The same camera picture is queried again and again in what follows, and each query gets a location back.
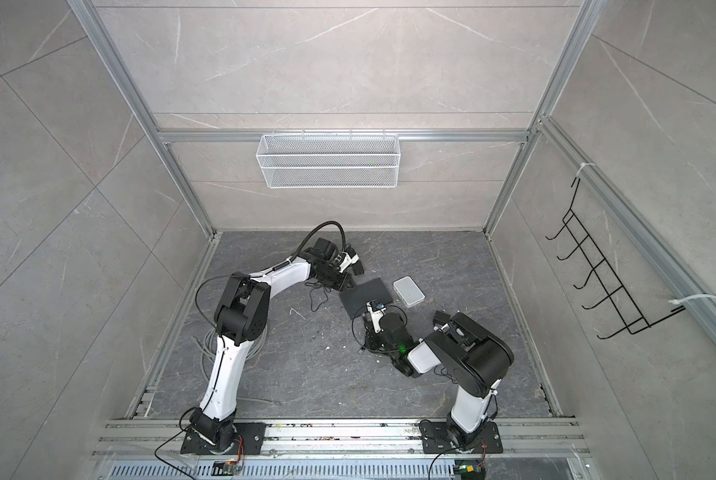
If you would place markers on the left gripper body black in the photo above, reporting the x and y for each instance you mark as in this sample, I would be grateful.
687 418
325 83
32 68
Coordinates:
338 280

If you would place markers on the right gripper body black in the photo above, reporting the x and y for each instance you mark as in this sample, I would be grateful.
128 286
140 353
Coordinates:
377 341

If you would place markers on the dark grey network switch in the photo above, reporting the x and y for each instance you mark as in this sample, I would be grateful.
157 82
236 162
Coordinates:
355 299

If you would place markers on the white rectangular box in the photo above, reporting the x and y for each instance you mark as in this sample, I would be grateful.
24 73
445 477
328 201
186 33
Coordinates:
408 291

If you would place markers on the black power adapter with cord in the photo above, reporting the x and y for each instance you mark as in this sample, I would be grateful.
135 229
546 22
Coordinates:
318 294

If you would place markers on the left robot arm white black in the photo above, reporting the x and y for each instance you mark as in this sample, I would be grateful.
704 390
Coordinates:
325 257

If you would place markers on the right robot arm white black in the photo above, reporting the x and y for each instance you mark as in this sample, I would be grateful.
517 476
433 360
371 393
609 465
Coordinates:
475 360

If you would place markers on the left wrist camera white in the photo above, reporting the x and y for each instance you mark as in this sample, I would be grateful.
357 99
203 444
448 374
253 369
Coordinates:
346 259

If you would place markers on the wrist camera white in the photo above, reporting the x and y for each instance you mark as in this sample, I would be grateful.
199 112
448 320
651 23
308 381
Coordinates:
375 311
346 259

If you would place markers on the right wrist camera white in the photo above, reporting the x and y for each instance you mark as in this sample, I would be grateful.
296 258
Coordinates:
375 311

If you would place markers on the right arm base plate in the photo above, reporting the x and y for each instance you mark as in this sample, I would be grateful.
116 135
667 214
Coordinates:
441 436

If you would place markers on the white wire mesh basket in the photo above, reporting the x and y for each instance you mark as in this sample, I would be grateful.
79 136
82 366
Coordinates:
334 160

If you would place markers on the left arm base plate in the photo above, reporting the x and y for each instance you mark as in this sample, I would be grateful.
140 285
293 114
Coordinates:
249 435

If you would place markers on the black wire hook rack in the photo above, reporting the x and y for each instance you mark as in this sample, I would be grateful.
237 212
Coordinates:
631 318

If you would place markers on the aluminium frame rail front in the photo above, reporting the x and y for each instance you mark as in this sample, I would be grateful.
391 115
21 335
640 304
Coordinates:
345 438

